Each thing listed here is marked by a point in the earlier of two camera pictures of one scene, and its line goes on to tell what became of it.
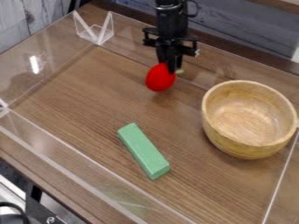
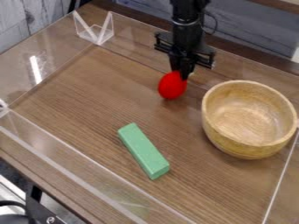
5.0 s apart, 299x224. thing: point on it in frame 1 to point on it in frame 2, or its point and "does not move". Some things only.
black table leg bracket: (37, 213) does not move
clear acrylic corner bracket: (94, 33) does not move
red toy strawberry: (159, 78) to (172, 85)
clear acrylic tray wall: (57, 159) does not move
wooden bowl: (247, 118) does not move
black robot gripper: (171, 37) to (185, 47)
